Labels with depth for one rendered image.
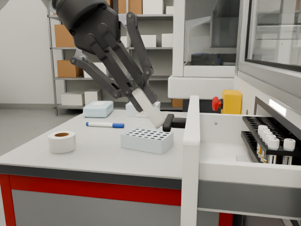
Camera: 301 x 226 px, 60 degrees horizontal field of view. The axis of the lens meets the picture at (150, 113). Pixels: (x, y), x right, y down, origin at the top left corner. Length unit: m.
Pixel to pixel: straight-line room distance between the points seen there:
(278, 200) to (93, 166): 0.41
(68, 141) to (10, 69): 4.68
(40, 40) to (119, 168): 4.56
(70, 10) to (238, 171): 0.31
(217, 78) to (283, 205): 0.93
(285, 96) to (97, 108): 0.79
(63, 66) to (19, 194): 3.79
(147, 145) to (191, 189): 0.40
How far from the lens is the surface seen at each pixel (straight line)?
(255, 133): 0.41
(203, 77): 1.22
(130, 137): 0.70
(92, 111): 1.06
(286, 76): 0.39
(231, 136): 0.55
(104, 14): 0.42
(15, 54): 5.28
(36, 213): 0.75
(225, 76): 1.22
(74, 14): 0.41
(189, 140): 0.28
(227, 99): 0.71
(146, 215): 0.64
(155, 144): 0.67
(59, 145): 0.71
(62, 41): 4.44
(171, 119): 0.41
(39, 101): 5.18
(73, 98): 4.52
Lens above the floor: 1.02
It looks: 13 degrees down
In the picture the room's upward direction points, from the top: straight up
